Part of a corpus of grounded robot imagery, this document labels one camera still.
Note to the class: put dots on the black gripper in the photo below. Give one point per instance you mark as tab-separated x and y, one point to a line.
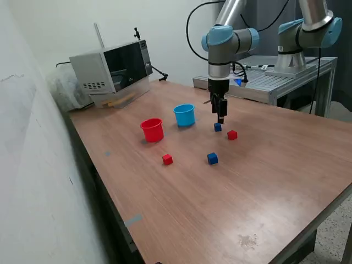
218	85

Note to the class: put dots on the blue cube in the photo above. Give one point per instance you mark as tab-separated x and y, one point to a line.
212	158
217	127

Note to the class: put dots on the red cube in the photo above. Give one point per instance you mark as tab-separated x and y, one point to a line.
232	135
167	159

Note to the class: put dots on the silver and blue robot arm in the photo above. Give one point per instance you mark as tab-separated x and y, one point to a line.
220	52

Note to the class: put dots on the dark flat strip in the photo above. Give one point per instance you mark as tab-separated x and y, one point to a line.
206	102

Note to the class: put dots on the blue plastic cup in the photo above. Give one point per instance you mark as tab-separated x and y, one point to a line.
184	116

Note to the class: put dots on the aluminium profile robot stand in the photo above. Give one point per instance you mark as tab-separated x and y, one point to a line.
264	83

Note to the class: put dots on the red plastic cup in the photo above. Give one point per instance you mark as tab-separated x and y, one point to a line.
152	132

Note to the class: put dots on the dark grey curtain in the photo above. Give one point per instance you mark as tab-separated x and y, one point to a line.
268	46

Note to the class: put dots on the aluminium robot mounting plate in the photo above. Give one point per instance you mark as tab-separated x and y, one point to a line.
291	72

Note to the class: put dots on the shiny metal riser box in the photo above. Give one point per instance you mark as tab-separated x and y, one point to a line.
99	98

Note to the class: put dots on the silver microwave oven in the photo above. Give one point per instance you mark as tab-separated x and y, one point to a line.
90	68

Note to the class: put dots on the white upright rod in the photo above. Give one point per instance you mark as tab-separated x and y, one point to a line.
99	35

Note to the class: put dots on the long blue-grey tape strip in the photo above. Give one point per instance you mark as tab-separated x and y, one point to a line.
133	220

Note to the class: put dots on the clear plastic bag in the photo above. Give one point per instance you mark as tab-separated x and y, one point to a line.
63	90

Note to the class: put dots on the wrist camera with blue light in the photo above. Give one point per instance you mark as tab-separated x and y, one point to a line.
239	82

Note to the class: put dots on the black ball-head mount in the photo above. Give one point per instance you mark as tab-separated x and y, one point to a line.
136	33

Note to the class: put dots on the grey metal table frame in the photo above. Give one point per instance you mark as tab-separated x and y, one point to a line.
299	247

